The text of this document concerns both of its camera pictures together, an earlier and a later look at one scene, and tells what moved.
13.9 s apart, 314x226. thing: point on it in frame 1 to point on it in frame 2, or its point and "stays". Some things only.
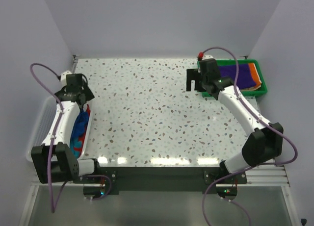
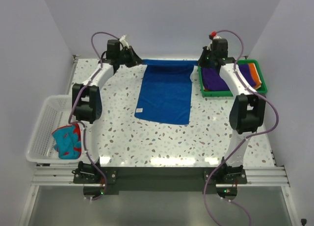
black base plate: (162, 180) stays
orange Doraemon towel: (256, 77) stays
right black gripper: (194, 74) to (201, 62)
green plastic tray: (262, 90) stays
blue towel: (80, 125) to (166, 96)
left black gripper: (89, 95) to (134, 59)
